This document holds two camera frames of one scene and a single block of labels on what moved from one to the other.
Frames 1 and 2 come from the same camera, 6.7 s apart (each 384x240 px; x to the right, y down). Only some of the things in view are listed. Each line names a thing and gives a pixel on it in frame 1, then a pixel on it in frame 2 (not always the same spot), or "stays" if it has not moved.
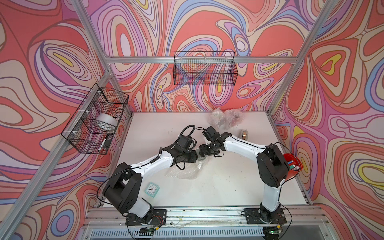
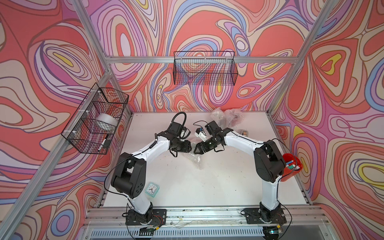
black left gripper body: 189,157 to 181,146
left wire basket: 93,127 stays
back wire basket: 205,68 stays
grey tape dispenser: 244,134 stays
